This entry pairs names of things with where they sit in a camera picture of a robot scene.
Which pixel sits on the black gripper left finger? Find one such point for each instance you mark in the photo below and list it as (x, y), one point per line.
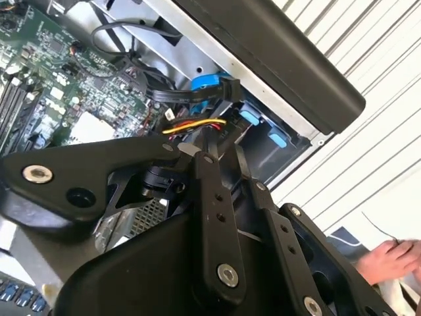
(65, 171)

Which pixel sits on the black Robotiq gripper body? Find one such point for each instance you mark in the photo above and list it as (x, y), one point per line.
(148, 279)

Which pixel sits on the person's hand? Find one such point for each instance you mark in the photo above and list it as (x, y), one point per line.
(391, 260)

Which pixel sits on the hard disk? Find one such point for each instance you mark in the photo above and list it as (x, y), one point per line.
(250, 117)

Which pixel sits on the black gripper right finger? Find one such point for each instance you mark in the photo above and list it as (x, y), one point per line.
(283, 237)

